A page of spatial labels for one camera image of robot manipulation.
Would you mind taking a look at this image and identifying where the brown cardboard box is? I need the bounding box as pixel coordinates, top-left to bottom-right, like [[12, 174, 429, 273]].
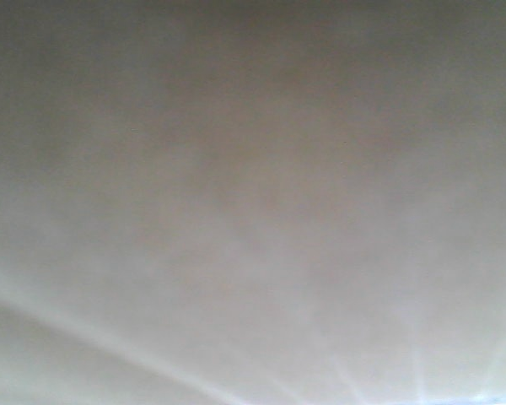
[[0, 1, 506, 404]]

